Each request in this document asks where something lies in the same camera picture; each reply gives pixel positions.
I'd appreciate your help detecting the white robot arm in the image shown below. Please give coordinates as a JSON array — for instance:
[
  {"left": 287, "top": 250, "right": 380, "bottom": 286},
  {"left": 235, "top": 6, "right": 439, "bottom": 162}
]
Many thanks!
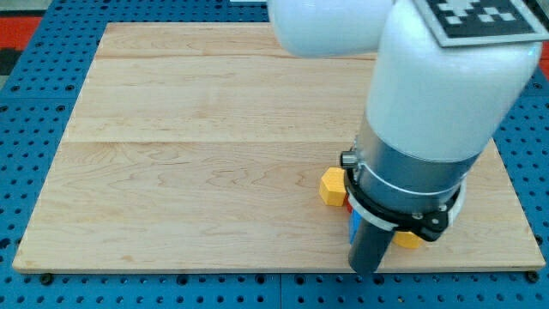
[{"left": 268, "top": 0, "right": 548, "bottom": 214}]

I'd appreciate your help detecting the yellow hexagonal block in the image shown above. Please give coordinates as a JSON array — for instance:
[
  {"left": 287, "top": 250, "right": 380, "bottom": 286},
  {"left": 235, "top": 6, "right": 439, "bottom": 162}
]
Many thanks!
[{"left": 318, "top": 167, "right": 347, "bottom": 207}]

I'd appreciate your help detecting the wooden board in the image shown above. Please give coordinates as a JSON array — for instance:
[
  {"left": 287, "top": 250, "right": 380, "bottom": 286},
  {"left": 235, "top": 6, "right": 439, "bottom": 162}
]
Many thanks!
[{"left": 11, "top": 21, "right": 546, "bottom": 275}]

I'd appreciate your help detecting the red block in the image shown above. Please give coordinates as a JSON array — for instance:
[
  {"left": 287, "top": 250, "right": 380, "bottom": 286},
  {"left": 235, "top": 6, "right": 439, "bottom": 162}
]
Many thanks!
[{"left": 345, "top": 200, "right": 353, "bottom": 214}]

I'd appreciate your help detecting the blue block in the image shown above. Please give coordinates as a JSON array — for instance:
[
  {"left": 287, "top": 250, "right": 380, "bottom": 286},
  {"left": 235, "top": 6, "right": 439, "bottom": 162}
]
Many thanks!
[{"left": 348, "top": 210, "right": 362, "bottom": 244}]

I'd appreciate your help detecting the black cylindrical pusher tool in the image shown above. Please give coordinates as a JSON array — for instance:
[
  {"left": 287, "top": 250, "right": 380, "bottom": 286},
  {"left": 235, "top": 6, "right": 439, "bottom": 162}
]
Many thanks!
[{"left": 348, "top": 219, "right": 395, "bottom": 276}]

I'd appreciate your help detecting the black white mounting flange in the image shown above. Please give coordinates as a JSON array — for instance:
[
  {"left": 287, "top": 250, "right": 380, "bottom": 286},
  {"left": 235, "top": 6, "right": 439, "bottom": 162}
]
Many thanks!
[{"left": 340, "top": 148, "right": 467, "bottom": 242}]

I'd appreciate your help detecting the black white fiducial marker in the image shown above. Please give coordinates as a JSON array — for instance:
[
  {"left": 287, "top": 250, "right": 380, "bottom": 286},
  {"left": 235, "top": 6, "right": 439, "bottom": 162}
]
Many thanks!
[{"left": 413, "top": 0, "right": 548, "bottom": 48}]

